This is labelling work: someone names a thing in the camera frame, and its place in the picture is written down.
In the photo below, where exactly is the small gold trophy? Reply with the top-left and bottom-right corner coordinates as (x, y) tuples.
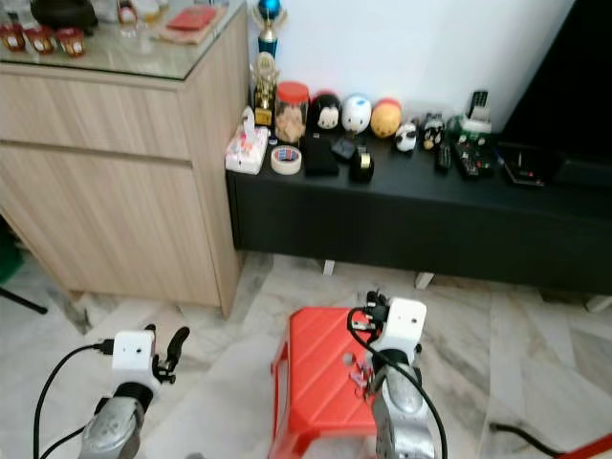
(251, 52), (281, 130)

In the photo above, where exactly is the green object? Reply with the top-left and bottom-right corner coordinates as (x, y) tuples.
(0, 228), (23, 289)

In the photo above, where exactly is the clear jar with red lid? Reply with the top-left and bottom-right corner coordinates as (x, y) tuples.
(273, 80), (312, 146)

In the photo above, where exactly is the small black adapter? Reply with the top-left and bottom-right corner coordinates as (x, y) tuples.
(332, 135), (361, 162)

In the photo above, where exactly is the beige masking tape roll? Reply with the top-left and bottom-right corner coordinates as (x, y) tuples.
(269, 144), (304, 177)

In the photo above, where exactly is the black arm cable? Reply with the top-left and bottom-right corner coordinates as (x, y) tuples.
(347, 306), (452, 459)
(33, 339), (116, 459)

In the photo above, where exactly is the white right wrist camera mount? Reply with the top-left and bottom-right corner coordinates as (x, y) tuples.
(382, 297), (429, 358)

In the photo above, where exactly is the red plastic stool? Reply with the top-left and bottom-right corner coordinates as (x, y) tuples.
(268, 306), (389, 459)

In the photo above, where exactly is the small panda figurine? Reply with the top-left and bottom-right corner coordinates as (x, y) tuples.
(394, 120), (420, 155)

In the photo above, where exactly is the flat black box red trim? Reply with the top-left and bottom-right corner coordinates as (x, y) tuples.
(496, 142), (549, 188)

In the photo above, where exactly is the black low TV console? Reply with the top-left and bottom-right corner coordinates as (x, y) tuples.
(226, 134), (612, 313)

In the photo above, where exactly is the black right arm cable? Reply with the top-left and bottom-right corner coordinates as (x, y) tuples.
(347, 306), (452, 459)

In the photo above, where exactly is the pink white tissue pack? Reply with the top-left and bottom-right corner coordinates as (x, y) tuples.
(225, 106), (270, 177)

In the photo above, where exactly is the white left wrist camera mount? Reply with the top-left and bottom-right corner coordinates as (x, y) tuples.
(111, 329), (155, 375)

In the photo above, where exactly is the black floor cable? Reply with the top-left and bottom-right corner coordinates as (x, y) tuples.
(487, 420), (567, 459)

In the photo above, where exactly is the black tape dispenser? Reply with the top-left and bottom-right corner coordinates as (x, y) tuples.
(348, 147), (378, 186)

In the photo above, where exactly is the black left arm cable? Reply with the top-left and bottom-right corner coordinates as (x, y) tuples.
(33, 339), (116, 459)

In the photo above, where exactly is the black television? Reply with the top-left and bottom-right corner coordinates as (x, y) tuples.
(500, 0), (612, 188)

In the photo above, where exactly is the black round figurine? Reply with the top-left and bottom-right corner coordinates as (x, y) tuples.
(307, 92), (343, 136)

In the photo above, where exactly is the bunch of keys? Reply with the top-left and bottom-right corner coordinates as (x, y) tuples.
(346, 354), (380, 399)

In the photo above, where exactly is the black bag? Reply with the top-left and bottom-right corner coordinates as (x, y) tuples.
(30, 0), (99, 35)

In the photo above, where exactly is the cordless phone on cradle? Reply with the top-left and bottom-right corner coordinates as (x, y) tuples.
(458, 89), (494, 134)

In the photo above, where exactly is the light wooden cabinet glass top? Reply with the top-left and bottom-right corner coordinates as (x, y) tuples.
(0, 0), (251, 318)

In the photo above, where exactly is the small dark bottle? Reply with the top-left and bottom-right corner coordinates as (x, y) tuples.
(116, 0), (141, 29)

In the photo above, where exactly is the green toy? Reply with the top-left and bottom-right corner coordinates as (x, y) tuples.
(444, 114), (491, 147)

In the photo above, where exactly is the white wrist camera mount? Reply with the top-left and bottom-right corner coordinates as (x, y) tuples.
(111, 329), (155, 375)
(382, 297), (429, 358)

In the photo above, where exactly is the orange round figurine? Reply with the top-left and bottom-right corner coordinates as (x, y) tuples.
(369, 97), (404, 141)

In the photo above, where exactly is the wide black remote control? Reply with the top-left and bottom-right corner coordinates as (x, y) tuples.
(453, 142), (491, 182)

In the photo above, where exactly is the flat black pouch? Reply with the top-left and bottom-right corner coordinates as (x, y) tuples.
(300, 133), (341, 179)

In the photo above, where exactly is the black rod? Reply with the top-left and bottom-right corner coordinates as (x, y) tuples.
(0, 286), (50, 317)

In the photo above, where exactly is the small black white figurine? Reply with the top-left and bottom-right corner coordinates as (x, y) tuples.
(420, 112), (446, 152)

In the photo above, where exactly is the red bar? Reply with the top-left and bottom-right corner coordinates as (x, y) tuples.
(554, 431), (612, 459)

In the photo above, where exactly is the slim black remote control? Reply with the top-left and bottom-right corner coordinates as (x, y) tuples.
(433, 141), (453, 174)

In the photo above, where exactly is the trophy with blue globe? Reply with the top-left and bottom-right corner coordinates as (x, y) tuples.
(252, 0), (289, 59)

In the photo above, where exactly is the white round figurine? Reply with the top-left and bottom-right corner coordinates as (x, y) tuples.
(339, 93), (374, 136)

